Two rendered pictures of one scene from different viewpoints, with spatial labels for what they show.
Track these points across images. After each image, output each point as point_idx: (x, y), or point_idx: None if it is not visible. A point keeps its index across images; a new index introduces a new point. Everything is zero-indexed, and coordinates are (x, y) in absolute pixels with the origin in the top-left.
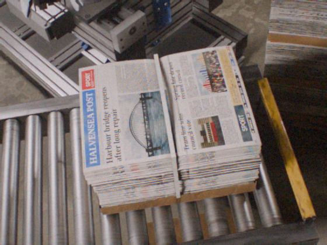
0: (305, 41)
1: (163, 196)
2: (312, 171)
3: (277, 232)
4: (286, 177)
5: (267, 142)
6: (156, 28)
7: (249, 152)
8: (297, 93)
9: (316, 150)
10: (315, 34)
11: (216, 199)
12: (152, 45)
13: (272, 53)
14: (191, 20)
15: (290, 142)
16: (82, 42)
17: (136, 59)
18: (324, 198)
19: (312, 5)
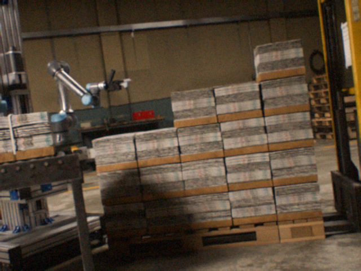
0: (115, 167)
1: (7, 152)
2: (144, 263)
3: (58, 156)
4: (126, 268)
5: (117, 260)
6: (42, 188)
7: (42, 118)
8: (124, 210)
9: (149, 257)
10: (118, 161)
11: (34, 158)
12: (46, 224)
13: (101, 180)
14: (75, 217)
15: (132, 258)
16: (0, 228)
17: (24, 191)
18: (149, 270)
19: (111, 143)
